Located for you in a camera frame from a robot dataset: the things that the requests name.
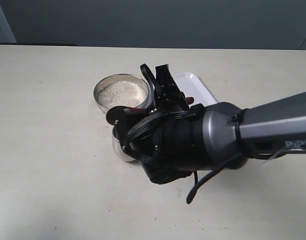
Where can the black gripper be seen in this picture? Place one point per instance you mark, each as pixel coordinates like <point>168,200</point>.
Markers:
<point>170,103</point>

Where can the dark red wooden spoon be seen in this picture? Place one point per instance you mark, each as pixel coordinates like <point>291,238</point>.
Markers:
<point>135,109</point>

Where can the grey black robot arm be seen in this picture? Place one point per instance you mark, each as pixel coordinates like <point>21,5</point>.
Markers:
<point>187,138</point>

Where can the steel bowl of rice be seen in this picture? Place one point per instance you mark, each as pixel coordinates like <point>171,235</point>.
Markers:
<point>123,77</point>

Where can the white powder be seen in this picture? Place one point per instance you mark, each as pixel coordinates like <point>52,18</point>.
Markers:
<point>122,93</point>

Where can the steel cup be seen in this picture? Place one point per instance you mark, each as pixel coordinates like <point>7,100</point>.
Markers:
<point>118,150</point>

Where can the white plastic tray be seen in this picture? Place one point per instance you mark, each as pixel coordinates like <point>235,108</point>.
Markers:
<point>192,86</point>

